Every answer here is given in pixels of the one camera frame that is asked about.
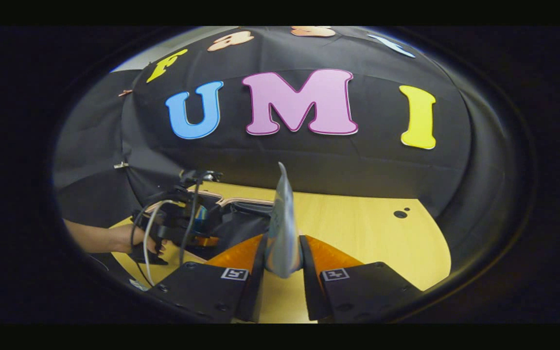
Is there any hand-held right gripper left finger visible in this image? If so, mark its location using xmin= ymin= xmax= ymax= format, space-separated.
xmin=145 ymin=233 xmax=267 ymax=324

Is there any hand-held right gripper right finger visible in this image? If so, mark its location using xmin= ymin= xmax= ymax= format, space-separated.
xmin=299 ymin=235 xmax=424 ymax=322

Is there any pale pink suitcase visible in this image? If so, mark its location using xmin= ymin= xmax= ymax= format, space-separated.
xmin=144 ymin=190 xmax=276 ymax=261

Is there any silver teal skin care tube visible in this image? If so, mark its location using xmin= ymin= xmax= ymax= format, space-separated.
xmin=264 ymin=162 xmax=305 ymax=279

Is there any black backdrop cloth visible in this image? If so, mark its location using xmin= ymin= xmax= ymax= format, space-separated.
xmin=52 ymin=27 xmax=519 ymax=287

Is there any black cable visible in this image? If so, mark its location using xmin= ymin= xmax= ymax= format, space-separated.
xmin=179 ymin=180 xmax=200 ymax=265

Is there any white cable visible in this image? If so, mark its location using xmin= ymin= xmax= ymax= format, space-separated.
xmin=141 ymin=199 xmax=183 ymax=287

